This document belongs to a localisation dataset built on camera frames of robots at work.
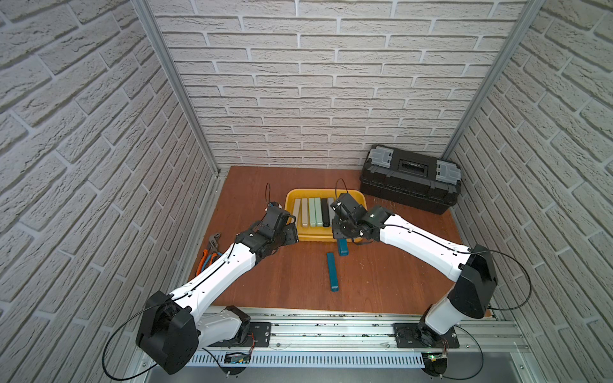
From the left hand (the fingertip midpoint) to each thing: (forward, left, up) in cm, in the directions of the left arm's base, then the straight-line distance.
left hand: (293, 228), depth 83 cm
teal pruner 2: (-8, -17, +1) cm, 19 cm away
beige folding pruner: (+16, 0, -11) cm, 19 cm away
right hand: (0, -17, +1) cm, 17 cm away
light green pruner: (+12, -10, -10) cm, 18 cm away
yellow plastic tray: (+6, -10, -14) cm, 18 cm away
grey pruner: (-6, -12, +18) cm, 22 cm away
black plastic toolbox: (+21, -48, +3) cm, 53 cm away
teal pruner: (-10, -15, -17) cm, 25 cm away
